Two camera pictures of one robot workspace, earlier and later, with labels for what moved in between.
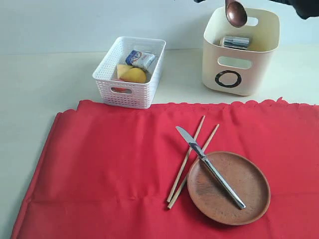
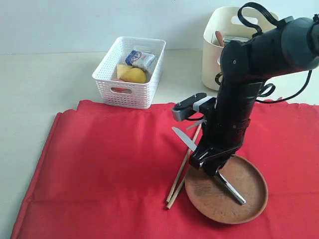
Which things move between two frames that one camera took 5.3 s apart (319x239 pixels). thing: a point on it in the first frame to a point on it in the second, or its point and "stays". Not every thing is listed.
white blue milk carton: x=137 y=59 stays
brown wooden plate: x=244 y=178 stays
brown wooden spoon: x=236 y=13 to x=220 y=38
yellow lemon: x=134 y=75 stays
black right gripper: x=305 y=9 to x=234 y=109
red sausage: x=121 y=90 stays
